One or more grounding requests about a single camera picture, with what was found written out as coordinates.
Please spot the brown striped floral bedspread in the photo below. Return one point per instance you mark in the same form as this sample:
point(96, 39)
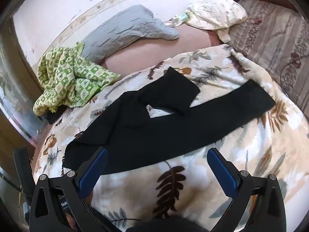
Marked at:
point(272, 41)

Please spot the pink bed sheet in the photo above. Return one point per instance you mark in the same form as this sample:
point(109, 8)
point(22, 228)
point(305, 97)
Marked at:
point(188, 38)

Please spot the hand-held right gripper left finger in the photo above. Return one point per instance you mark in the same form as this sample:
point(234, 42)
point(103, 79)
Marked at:
point(94, 171)

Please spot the cream floral pillow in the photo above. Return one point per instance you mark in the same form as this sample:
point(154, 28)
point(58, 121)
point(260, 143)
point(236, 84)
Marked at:
point(214, 12)

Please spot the green patterned cloth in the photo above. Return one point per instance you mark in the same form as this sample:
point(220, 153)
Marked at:
point(72, 77)

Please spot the grey quilted pillow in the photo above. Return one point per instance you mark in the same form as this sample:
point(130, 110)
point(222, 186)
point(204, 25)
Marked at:
point(120, 31)

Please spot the cream leaf print blanket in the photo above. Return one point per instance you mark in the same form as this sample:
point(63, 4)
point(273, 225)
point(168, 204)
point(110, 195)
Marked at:
point(265, 145)

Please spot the brown mirrored wardrobe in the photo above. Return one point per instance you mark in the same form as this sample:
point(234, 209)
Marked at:
point(14, 89)

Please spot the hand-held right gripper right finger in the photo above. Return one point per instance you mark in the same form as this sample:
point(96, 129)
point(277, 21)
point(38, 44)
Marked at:
point(221, 171)

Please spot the black pants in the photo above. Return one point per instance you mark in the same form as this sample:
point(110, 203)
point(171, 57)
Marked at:
point(144, 137)

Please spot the person's dark clothing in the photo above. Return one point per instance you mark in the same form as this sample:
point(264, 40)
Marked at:
point(169, 226)

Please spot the mint green cloth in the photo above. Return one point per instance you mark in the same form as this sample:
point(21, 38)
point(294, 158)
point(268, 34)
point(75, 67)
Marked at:
point(181, 18)

